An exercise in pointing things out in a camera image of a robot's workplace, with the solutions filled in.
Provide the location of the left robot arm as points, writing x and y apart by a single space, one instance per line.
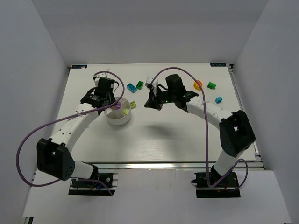
54 154

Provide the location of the green lego right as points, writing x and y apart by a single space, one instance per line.
211 85

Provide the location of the left blue label sticker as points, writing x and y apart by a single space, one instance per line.
82 66

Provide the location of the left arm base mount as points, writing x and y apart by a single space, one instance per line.
104 183

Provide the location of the blue long lego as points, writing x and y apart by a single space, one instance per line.
131 88

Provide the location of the dark green lego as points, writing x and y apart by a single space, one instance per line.
139 85

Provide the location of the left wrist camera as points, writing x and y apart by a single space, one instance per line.
98 75

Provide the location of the orange yellow round lego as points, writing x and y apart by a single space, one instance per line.
197 85

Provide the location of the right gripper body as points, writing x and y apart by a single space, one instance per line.
158 98

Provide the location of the white round divided container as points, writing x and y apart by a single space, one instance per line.
116 117

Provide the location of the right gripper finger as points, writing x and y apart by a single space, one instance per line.
151 98
155 105

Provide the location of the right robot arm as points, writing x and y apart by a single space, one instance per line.
236 134

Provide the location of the lime curved lego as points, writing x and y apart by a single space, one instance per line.
125 112

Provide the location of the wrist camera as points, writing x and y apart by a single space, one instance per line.
151 84
98 75

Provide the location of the lime flat lego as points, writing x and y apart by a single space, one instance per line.
132 104

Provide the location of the aluminium table rail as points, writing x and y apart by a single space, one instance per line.
174 165

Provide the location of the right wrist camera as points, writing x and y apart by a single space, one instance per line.
151 84

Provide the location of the right blue label sticker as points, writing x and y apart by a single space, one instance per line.
218 64

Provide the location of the blue label sticker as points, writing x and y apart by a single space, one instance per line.
82 66
218 64

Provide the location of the small blue lego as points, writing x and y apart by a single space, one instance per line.
218 100

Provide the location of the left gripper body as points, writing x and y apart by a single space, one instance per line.
110 100

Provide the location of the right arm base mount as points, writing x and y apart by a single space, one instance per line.
225 189

